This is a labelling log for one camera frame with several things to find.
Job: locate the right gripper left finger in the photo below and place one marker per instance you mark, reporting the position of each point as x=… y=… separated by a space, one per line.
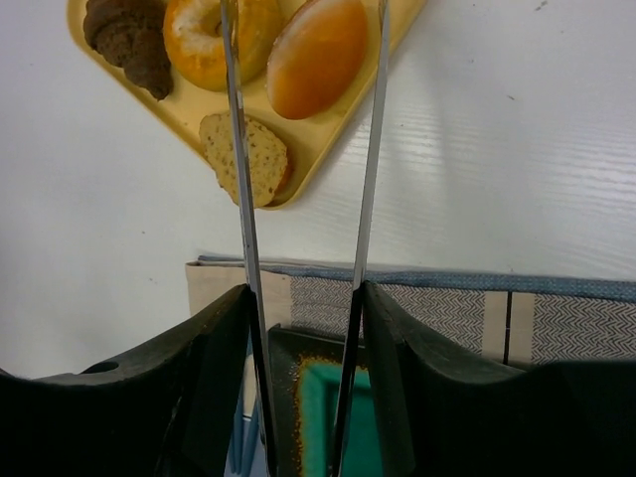
x=163 y=408

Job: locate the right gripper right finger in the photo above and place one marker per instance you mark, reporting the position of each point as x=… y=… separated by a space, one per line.
x=442 y=410

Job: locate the metal tongs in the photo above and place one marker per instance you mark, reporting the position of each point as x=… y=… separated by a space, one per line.
x=257 y=327

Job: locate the glazed oval bun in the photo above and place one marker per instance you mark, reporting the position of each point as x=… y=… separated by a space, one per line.
x=316 y=57

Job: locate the seeded bread slice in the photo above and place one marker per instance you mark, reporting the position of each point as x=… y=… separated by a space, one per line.
x=270 y=163

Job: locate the blue beige placemat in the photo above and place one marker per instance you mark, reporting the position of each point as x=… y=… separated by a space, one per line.
x=515 y=319

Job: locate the black green square plate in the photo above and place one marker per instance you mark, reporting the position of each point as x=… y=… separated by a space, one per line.
x=306 y=371

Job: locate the yellow tray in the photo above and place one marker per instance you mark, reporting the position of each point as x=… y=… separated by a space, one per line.
x=309 y=140

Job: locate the chocolate croissant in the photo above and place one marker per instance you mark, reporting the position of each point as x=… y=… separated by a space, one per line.
x=129 y=35

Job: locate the orange bagel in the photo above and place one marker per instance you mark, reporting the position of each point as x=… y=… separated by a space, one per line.
x=194 y=42

